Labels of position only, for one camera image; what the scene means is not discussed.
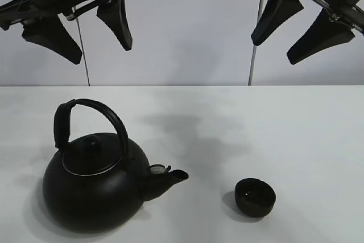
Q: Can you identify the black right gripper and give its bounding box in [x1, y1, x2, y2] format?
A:
[251, 0, 363, 65]

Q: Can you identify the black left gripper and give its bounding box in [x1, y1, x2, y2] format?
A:
[1, 0, 133, 65]

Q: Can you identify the black round tea kettle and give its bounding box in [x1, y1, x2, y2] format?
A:
[43, 98, 189, 230]

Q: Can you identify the small black teacup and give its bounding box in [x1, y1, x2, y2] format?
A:
[234, 178, 276, 219]

